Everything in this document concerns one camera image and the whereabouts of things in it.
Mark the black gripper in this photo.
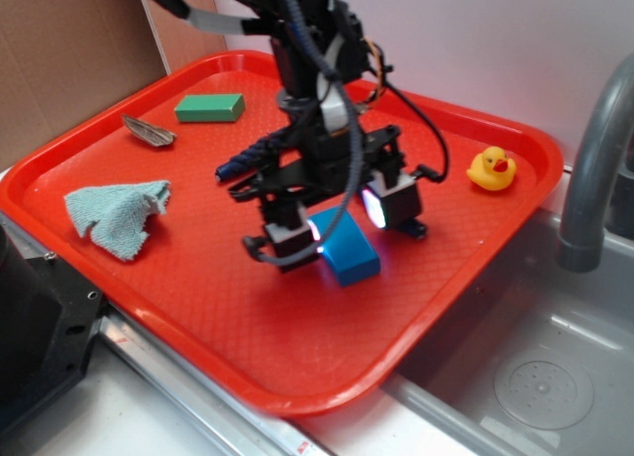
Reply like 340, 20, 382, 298
227, 96, 423, 274

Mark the blue rectangular block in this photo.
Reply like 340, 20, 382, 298
308, 208, 381, 286

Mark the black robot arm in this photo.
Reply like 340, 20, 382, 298
153, 0, 426, 272

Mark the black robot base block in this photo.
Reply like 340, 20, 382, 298
1, 231, 104, 439

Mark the green rectangular block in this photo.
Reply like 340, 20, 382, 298
174, 94, 246, 123

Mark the yellow rubber duck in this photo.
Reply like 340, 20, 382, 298
467, 146, 517, 191

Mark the striped brown shell piece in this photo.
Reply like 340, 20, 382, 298
121, 115, 176, 148

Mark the red plastic tray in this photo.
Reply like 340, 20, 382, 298
1, 51, 564, 416

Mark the light teal cloth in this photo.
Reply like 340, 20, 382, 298
64, 180, 170, 262

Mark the grey toy sink basin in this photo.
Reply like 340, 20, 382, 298
300, 213, 633, 455

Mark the grey curved faucet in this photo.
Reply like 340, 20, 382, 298
557, 56, 633, 273

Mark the brown cardboard panel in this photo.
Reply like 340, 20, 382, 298
1, 0, 226, 170

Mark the dark blue twisted rope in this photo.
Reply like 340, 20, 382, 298
214, 126, 428, 240

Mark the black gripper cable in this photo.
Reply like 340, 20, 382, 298
276, 0, 451, 184

